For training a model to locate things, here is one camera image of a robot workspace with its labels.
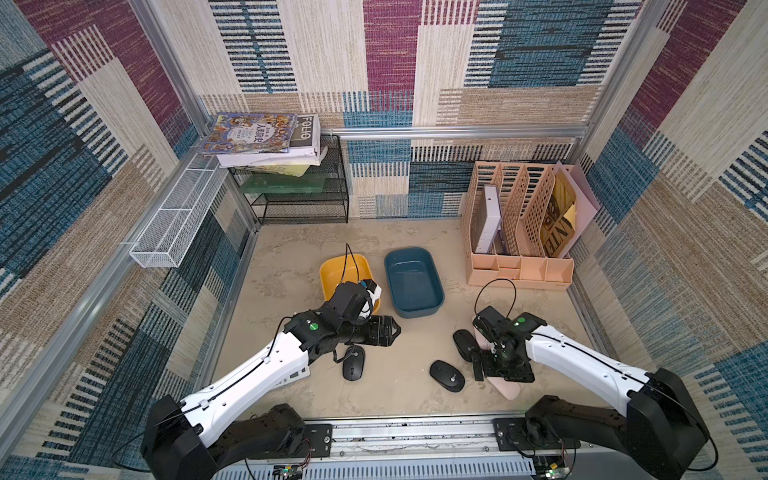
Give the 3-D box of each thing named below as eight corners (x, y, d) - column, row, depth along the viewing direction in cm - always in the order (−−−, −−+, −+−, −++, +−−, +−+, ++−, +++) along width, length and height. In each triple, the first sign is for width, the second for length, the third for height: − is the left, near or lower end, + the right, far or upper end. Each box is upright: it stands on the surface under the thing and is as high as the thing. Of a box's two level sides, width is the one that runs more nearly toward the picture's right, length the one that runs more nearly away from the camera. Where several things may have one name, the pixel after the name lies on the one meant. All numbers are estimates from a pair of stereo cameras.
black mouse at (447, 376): (426, 373, 85) (426, 370, 83) (436, 358, 88) (437, 355, 86) (457, 397, 81) (459, 395, 79) (467, 381, 84) (469, 378, 82)
